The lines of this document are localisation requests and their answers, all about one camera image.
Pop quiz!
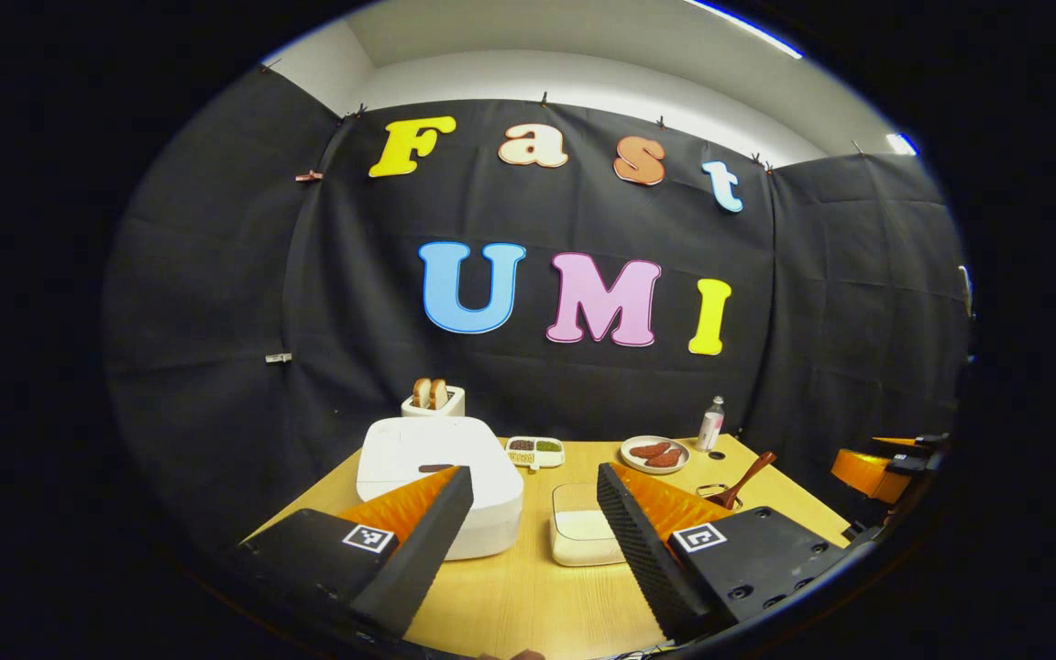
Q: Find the clear bottle with pink label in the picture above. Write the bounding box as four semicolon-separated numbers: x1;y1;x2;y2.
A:
696;395;727;453

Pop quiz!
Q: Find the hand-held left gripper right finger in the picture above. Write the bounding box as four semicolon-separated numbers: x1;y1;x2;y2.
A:
596;461;850;643

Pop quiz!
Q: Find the white divided grain dish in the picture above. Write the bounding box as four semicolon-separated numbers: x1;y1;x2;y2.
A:
504;435;567;472

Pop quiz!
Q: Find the clear glass container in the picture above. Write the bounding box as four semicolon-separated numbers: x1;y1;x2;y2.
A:
549;482;630;567

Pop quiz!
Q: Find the brown wooden spoon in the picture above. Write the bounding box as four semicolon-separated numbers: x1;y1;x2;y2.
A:
707;450;778;511

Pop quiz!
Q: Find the white toaster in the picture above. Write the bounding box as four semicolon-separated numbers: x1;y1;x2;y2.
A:
401;385;467;419

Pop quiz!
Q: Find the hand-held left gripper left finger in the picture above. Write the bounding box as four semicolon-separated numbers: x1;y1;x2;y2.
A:
239;465;475;640

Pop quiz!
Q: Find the white rice cooker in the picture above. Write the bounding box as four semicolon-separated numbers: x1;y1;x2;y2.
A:
356;416;525;562

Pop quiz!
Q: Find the white oval plate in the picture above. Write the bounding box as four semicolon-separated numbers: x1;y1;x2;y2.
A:
620;434;691;476

